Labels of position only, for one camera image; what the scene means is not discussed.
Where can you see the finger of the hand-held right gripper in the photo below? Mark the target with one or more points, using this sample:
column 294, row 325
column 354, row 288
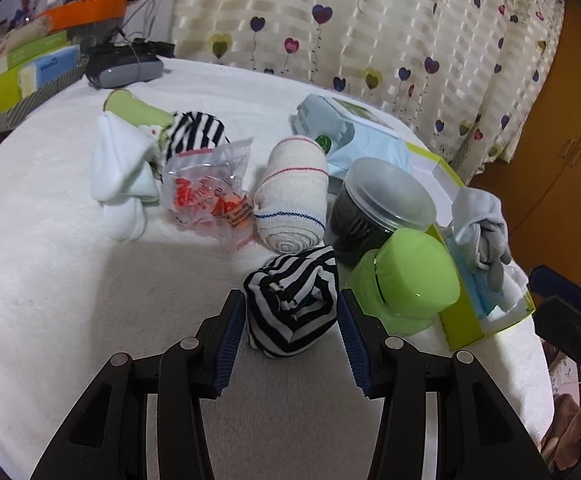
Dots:
column 555, row 290

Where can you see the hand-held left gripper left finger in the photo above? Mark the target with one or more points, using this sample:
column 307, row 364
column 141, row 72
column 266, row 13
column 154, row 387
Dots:
column 230, row 345

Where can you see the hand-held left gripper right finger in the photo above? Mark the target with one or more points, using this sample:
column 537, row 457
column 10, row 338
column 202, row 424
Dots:
column 354, row 345

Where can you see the black white striped sock roll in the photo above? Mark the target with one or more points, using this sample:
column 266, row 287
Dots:
column 198, row 132
column 290, row 305

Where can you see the blue face mask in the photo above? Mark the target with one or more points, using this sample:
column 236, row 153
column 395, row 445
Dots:
column 470, row 280

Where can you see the grey sock pair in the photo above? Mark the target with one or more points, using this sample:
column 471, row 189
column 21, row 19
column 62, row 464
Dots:
column 485, row 230

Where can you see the white box with lime sides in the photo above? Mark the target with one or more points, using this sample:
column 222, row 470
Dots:
column 463, row 330

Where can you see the clear bag of orange earplugs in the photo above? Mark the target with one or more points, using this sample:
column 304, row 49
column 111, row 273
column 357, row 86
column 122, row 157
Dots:
column 205, row 190

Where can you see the beige bandage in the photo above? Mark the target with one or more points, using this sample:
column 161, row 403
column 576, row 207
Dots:
column 290, row 190

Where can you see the white sock pair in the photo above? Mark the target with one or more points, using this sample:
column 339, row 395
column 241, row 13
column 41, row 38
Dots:
column 120, row 175

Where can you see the green towel with red trim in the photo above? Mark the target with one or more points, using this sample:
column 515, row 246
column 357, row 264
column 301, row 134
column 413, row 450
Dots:
column 135, row 110

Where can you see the light blue soft package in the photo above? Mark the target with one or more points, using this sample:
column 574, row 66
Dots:
column 370, row 152

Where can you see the green glass jar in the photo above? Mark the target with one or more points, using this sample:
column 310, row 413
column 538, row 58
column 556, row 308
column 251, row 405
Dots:
column 410, row 280

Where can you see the dark jar with clear lid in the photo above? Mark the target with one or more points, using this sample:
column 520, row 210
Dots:
column 380, row 210

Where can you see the brown wooden wardrobe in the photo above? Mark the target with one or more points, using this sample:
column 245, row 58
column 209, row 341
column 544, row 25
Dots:
column 560, row 135

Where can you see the wet wipes pack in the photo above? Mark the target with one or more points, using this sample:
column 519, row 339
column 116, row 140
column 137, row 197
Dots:
column 335, row 117

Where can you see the black grey headset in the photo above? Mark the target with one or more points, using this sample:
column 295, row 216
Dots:
column 120, row 67

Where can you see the heart print curtain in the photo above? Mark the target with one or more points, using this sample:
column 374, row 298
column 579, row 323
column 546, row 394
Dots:
column 370, row 35

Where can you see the grey striped tray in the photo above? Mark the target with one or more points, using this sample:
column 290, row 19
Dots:
column 25, row 105

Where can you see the blue white tissue pack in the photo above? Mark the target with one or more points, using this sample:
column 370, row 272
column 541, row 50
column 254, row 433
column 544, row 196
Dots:
column 50, row 70

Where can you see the orange storage box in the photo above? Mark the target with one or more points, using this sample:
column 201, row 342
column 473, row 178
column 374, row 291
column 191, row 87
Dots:
column 85, row 12

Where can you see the beige printed packet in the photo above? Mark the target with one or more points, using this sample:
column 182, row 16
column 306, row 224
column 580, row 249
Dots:
column 23, row 32

